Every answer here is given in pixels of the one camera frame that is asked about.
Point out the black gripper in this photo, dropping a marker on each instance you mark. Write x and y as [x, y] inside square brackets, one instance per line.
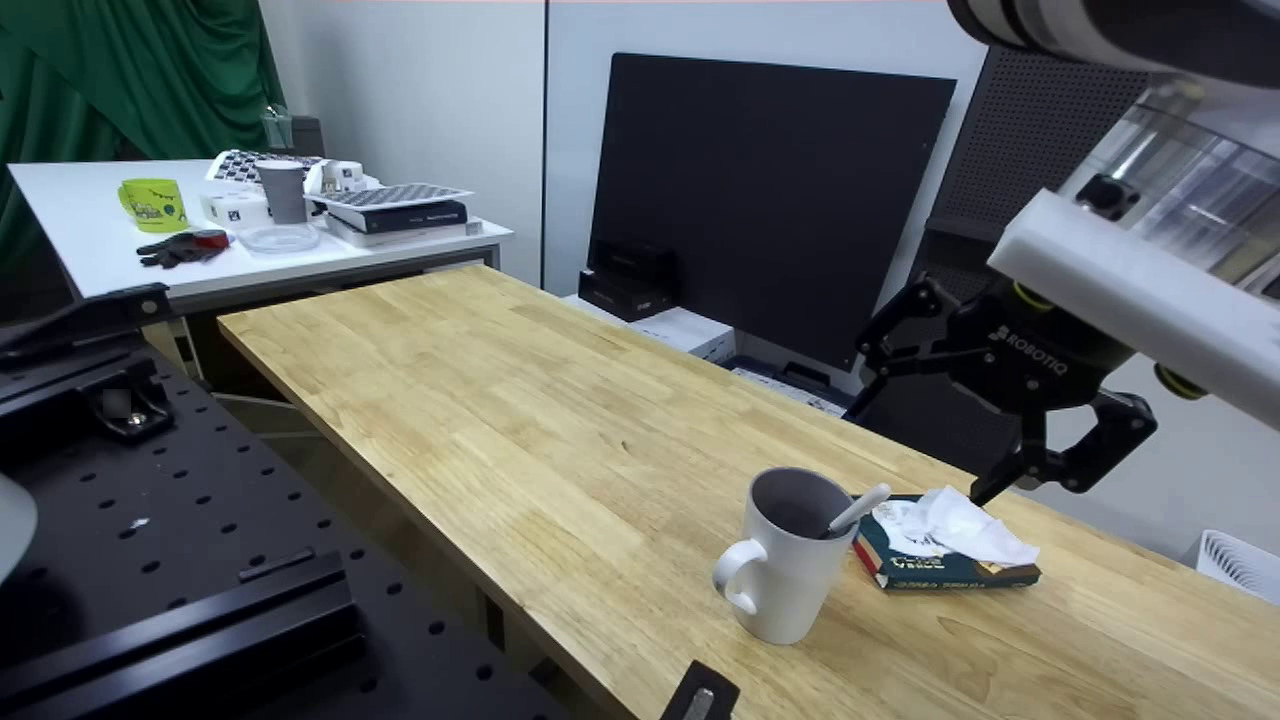
[1032, 356]

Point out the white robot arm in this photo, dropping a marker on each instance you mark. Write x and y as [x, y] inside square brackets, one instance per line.
[1132, 285]

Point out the white spoon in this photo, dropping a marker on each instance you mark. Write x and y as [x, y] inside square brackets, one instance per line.
[863, 505]

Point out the white mug with dark inside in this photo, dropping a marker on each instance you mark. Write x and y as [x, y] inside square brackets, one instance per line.
[786, 575]

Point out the crumpled white tissue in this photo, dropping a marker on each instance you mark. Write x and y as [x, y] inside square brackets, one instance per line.
[964, 524]

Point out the green and white packet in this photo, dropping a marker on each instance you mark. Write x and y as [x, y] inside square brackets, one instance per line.
[934, 571]

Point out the grey keypad device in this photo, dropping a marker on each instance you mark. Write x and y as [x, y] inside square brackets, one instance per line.
[792, 382]

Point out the white box with grille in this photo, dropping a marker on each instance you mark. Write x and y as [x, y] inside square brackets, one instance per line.
[1243, 563]

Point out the black monitor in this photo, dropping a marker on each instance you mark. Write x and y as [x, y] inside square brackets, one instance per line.
[763, 201]

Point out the white flat box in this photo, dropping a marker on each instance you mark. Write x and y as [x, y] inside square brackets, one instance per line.
[685, 329]

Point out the small black device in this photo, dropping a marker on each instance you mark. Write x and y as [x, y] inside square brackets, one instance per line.
[626, 285]

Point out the black table clamp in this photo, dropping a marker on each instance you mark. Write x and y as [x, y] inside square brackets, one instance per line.
[702, 695]

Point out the black book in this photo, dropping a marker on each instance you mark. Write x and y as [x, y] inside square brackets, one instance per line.
[412, 222]

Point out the grey cup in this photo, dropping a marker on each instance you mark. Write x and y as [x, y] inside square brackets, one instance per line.
[282, 189]

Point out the small white box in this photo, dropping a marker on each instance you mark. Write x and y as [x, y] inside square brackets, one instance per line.
[233, 204]

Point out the black and red tool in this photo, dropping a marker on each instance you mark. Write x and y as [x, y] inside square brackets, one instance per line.
[182, 244]

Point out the yellow-green packet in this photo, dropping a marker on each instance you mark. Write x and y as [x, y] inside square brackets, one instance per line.
[152, 204]

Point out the white side table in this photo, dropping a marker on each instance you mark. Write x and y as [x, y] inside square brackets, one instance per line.
[83, 227]

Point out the green curtain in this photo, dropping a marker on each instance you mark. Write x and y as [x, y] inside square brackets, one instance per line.
[106, 80]

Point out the grey round disc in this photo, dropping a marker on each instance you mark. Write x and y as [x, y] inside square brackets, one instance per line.
[14, 524]

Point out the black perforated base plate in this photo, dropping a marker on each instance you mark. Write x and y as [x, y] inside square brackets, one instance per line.
[201, 532]

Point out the black bracket with screws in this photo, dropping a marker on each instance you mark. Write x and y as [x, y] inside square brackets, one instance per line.
[128, 405]

